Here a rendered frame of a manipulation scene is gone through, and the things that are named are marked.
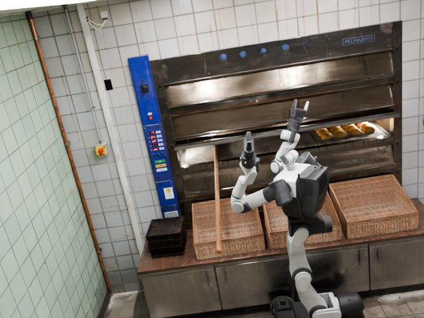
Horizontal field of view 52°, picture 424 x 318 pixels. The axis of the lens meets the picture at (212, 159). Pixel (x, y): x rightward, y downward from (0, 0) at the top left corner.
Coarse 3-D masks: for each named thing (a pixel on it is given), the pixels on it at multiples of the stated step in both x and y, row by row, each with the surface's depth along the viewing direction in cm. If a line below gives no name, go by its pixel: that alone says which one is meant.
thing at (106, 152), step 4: (96, 144) 358; (100, 144) 356; (104, 144) 355; (108, 144) 362; (96, 148) 356; (100, 148) 356; (104, 148) 356; (108, 148) 360; (96, 152) 357; (104, 152) 357; (108, 152) 358
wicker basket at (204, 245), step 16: (192, 208) 373; (208, 208) 379; (224, 208) 379; (256, 208) 362; (192, 224) 358; (224, 224) 380; (240, 224) 379; (256, 224) 380; (208, 240) 368; (224, 240) 339; (240, 240) 339; (256, 240) 340; (208, 256) 344
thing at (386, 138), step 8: (384, 136) 365; (392, 136) 362; (328, 144) 367; (336, 144) 364; (344, 144) 364; (352, 144) 364; (360, 144) 364; (272, 152) 371; (312, 152) 366; (224, 160) 371; (232, 160) 368; (240, 160) 368; (184, 168) 371; (192, 168) 371; (200, 168) 371
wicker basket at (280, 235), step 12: (264, 204) 364; (324, 204) 375; (264, 216) 376; (276, 216) 378; (336, 216) 341; (276, 228) 369; (336, 228) 336; (276, 240) 340; (312, 240) 340; (324, 240) 340; (336, 240) 340
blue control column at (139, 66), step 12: (132, 60) 335; (144, 60) 335; (132, 72) 338; (144, 72) 338; (144, 84) 341; (144, 96) 345; (156, 96) 347; (144, 108) 348; (156, 108) 348; (144, 120) 352; (156, 120) 352; (144, 132) 356; (168, 156) 364; (156, 180) 371; (168, 204) 379
